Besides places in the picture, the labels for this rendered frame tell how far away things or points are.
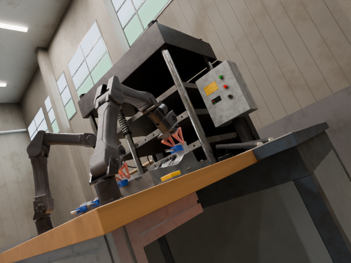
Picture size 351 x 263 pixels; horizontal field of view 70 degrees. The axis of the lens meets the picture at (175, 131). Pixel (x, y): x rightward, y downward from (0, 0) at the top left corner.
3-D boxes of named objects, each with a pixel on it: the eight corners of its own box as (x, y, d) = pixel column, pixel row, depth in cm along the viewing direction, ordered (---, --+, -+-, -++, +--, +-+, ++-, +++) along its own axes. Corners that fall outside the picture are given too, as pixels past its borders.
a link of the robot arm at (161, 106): (158, 118, 125) (144, 97, 122) (171, 110, 121) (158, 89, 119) (150, 127, 115) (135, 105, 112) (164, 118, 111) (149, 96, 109)
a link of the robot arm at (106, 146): (105, 182, 76) (109, 103, 95) (120, 174, 73) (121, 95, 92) (88, 176, 72) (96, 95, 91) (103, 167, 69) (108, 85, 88)
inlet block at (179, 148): (171, 154, 106) (167, 143, 107) (163, 158, 109) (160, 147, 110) (189, 151, 116) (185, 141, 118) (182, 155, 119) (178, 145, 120)
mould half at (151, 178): (156, 190, 108) (145, 161, 111) (121, 204, 123) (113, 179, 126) (212, 168, 148) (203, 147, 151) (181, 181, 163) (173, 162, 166)
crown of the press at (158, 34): (183, 83, 182) (153, 15, 194) (92, 150, 257) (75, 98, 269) (232, 90, 248) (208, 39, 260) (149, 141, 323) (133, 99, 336)
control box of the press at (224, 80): (328, 271, 145) (224, 58, 175) (279, 275, 162) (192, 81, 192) (332, 254, 162) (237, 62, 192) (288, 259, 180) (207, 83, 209)
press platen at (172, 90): (181, 86, 199) (179, 81, 200) (107, 140, 262) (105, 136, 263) (221, 91, 254) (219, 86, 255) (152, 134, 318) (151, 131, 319)
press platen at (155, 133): (191, 114, 191) (188, 108, 192) (112, 163, 255) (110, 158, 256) (232, 112, 250) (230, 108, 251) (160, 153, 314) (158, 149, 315)
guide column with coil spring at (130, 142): (164, 234, 212) (114, 99, 238) (160, 235, 215) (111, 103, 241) (168, 231, 216) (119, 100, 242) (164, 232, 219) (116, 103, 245)
